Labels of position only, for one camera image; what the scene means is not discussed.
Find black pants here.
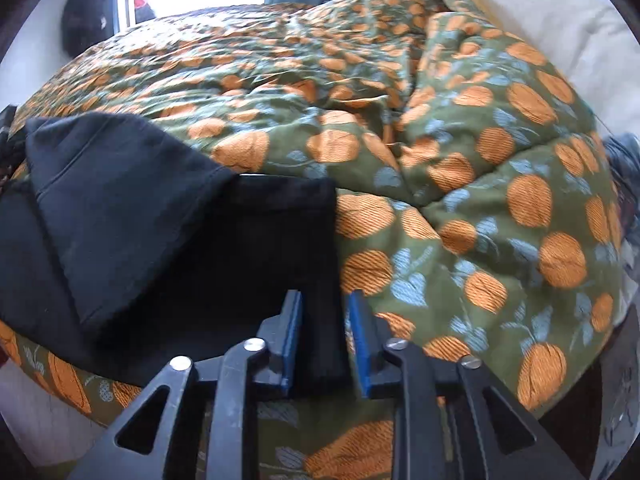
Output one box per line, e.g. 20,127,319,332
0,112,351,396

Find cream white pillow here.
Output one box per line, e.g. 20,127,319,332
425,0,640,136

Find dark grey printed object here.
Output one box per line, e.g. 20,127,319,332
597,320,640,478

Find black hanging garment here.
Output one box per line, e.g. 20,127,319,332
61,0,123,56

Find blue denim cloth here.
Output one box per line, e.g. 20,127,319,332
602,132,640,196

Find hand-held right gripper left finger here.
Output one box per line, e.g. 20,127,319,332
67,289,306,480

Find white bed sheet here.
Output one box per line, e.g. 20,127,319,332
0,360,106,466

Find green quilt with orange print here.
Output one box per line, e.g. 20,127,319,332
0,0,626,480

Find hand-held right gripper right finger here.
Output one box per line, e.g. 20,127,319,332
347,290,586,480

